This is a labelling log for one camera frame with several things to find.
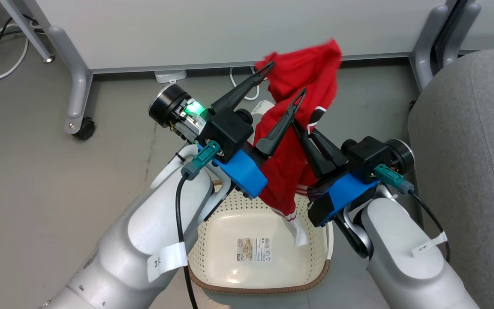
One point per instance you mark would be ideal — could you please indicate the grey partition foot with caster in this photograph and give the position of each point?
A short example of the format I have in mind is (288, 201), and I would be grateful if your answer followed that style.
(77, 86)

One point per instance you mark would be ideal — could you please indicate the printed sticker label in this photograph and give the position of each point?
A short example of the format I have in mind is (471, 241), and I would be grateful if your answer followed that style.
(253, 249)

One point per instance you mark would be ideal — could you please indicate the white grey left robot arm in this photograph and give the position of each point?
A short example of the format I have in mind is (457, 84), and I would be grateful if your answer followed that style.
(122, 257)

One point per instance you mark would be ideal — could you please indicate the white power adapter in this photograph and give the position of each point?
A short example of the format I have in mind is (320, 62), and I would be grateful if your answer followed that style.
(170, 76)

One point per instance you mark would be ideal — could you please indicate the grey metal table leg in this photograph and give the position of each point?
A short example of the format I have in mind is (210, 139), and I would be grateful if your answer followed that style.
(28, 30)

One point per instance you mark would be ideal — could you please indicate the large white partition panel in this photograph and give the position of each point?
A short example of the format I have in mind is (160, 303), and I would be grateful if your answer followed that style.
(230, 30)

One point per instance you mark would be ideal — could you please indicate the red and white shirt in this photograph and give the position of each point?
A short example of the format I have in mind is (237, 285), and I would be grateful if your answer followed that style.
(311, 73)

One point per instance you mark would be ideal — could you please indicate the cream plastic laundry basket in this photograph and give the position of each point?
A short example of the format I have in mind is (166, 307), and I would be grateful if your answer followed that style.
(230, 234)

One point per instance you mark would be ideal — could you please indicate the grey fabric sofa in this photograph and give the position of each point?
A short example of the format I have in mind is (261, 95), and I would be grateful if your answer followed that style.
(474, 163)

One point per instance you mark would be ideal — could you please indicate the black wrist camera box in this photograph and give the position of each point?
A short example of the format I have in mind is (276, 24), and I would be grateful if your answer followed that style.
(365, 156)
(225, 131)

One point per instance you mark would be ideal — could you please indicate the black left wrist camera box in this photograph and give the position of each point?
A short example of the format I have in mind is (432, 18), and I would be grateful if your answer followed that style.
(225, 131)

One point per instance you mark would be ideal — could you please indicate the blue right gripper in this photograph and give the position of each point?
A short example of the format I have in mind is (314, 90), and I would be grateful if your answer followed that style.
(343, 195)

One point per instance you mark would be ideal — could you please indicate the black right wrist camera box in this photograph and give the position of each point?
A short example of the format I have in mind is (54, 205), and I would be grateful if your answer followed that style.
(365, 156)

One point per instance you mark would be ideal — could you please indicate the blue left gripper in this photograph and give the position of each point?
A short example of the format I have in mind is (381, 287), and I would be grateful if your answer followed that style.
(242, 174)

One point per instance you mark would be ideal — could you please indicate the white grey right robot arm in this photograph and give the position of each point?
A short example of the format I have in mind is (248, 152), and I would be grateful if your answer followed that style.
(401, 266)

